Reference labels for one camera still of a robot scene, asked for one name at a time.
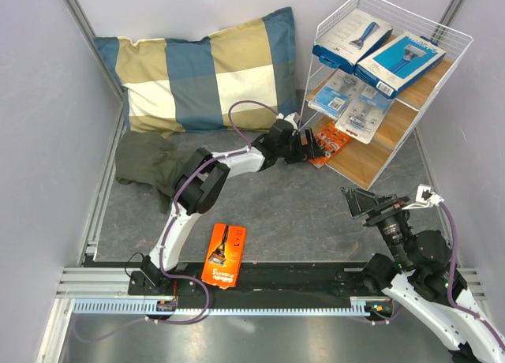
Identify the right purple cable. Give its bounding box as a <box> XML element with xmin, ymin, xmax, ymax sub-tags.
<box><xmin>365</xmin><ymin>200</ymin><xmax>505</xmax><ymax>352</ymax></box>

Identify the white Gillette SkinGuard pack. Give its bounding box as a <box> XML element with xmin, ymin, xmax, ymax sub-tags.
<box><xmin>309</xmin><ymin>70</ymin><xmax>365</xmax><ymax>121</ymax></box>

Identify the light blue cable duct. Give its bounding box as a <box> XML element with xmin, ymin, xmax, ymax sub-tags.
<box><xmin>73</xmin><ymin>299</ymin><xmax>370</xmax><ymax>316</ymax></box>

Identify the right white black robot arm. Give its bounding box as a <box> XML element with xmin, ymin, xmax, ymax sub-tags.
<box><xmin>336</xmin><ymin>185</ymin><xmax>504</xmax><ymax>362</ymax></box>

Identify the white blue razor box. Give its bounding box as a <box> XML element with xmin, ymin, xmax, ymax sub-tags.
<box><xmin>312</xmin><ymin>9</ymin><xmax>394</xmax><ymax>74</ymax></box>

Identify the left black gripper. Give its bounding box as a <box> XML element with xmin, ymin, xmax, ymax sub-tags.
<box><xmin>277</xmin><ymin>129</ymin><xmax>324</xmax><ymax>166</ymax></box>

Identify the blue Harry's razor box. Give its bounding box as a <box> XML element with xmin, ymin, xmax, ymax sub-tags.
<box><xmin>354</xmin><ymin>32</ymin><xmax>446</xmax><ymax>99</ymax></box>

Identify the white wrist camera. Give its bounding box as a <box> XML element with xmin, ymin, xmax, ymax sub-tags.
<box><xmin>402</xmin><ymin>184</ymin><xmax>445</xmax><ymax>210</ymax></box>
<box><xmin>276</xmin><ymin>112</ymin><xmax>300</xmax><ymax>130</ymax></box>

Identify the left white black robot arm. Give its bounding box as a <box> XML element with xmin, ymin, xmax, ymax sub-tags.
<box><xmin>140</xmin><ymin>119</ymin><xmax>324</xmax><ymax>294</ymax></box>

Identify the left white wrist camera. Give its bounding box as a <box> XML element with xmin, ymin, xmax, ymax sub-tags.
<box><xmin>276</xmin><ymin>112</ymin><xmax>300</xmax><ymax>130</ymax></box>

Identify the purple cable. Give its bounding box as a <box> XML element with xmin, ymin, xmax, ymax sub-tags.
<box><xmin>70</xmin><ymin>99</ymin><xmax>285</xmax><ymax>342</ymax></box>
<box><xmin>365</xmin><ymin>200</ymin><xmax>505</xmax><ymax>352</ymax></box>

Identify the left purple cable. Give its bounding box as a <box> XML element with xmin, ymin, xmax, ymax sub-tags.
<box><xmin>70</xmin><ymin>99</ymin><xmax>285</xmax><ymax>342</ymax></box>

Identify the clear blister razor pack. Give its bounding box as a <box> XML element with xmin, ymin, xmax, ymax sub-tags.
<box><xmin>335</xmin><ymin>85</ymin><xmax>394</xmax><ymax>144</ymax></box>

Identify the white wire wooden shelf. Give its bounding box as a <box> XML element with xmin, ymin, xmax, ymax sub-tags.
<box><xmin>316</xmin><ymin>0</ymin><xmax>473</xmax><ymax>189</ymax></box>

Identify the orange Gillette Fusion box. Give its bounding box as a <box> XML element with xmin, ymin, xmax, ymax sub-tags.
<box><xmin>201</xmin><ymin>223</ymin><xmax>246</xmax><ymax>290</ymax></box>

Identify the orange Styler razor box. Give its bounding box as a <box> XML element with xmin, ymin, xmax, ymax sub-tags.
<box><xmin>310</xmin><ymin>122</ymin><xmax>352</xmax><ymax>168</ymax></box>

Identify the olive green cloth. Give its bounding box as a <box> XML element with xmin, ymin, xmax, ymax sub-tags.
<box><xmin>114</xmin><ymin>131</ymin><xmax>193</xmax><ymax>214</ymax></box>

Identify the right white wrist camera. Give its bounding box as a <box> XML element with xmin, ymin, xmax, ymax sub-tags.
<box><xmin>402</xmin><ymin>184</ymin><xmax>445</xmax><ymax>210</ymax></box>

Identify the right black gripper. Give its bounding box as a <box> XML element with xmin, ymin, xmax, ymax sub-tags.
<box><xmin>339</xmin><ymin>185</ymin><xmax>412</xmax><ymax>268</ymax></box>

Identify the blue beige checkered pillow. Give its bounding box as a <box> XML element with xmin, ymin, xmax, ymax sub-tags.
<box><xmin>94</xmin><ymin>7</ymin><xmax>297</xmax><ymax>136</ymax></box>

